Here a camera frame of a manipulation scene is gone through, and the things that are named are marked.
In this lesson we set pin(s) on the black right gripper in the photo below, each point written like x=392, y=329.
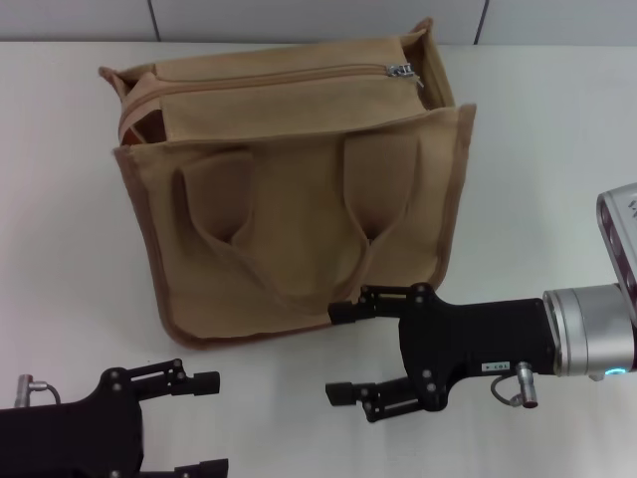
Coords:
x=473, y=338

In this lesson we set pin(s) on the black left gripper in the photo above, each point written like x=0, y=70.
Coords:
x=64, y=443

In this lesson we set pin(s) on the khaki canvas food bag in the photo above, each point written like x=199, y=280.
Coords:
x=298, y=209

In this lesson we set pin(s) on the metal zipper pull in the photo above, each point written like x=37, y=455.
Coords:
x=402, y=72

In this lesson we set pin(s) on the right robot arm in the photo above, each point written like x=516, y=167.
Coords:
x=592, y=333

